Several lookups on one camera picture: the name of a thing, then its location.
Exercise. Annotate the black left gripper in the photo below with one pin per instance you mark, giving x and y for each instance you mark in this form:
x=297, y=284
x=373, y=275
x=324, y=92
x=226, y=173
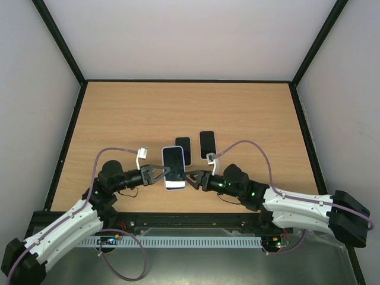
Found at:
x=147, y=172

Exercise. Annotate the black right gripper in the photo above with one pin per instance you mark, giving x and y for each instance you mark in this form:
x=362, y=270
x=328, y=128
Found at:
x=205, y=180

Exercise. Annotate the lilac phone case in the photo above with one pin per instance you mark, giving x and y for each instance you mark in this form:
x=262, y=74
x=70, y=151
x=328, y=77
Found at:
x=184, y=166

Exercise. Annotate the beige phone case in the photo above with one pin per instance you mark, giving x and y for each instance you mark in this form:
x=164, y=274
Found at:
x=191, y=151

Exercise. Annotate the blue-edged black phone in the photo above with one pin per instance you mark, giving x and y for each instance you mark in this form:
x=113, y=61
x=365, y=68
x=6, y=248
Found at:
x=207, y=144

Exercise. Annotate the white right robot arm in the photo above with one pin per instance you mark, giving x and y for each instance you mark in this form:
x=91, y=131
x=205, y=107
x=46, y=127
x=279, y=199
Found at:
x=339, y=214

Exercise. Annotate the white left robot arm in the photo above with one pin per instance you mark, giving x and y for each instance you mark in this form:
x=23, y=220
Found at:
x=32, y=258

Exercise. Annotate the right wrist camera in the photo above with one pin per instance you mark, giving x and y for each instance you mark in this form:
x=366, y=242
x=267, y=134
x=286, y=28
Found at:
x=213, y=161

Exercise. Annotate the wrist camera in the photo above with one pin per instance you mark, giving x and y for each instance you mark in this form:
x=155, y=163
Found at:
x=141, y=155
x=213, y=161

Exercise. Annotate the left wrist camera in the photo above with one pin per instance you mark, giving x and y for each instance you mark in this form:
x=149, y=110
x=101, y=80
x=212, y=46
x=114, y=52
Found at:
x=141, y=155

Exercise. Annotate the black front frame rail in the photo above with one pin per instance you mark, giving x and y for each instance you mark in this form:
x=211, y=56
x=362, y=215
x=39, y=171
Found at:
x=50, y=223

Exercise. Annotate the white slotted cable duct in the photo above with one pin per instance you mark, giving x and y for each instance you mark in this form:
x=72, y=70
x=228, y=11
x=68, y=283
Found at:
x=172, y=242

